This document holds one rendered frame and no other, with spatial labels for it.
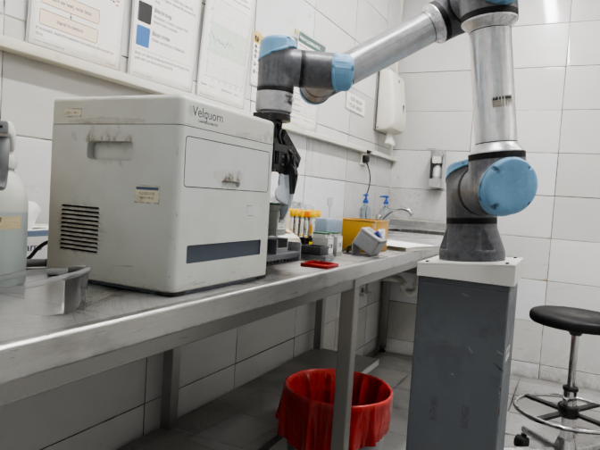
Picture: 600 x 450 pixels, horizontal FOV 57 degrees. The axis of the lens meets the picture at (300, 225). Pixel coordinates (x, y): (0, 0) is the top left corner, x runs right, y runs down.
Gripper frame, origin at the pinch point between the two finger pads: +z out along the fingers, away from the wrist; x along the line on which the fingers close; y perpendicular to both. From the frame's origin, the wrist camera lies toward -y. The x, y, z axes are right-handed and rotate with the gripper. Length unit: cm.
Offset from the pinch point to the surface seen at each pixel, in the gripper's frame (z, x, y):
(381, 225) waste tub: 4, 3, -66
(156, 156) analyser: -8.3, 0.3, 37.0
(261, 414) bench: 73, -35, -64
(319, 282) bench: 14.6, 8.6, -7.1
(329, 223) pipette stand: 3.8, -7.6, -48.7
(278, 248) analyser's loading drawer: 7.3, 2.8, 1.8
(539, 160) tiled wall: -35, 35, -269
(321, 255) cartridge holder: 11.0, 0.2, -26.8
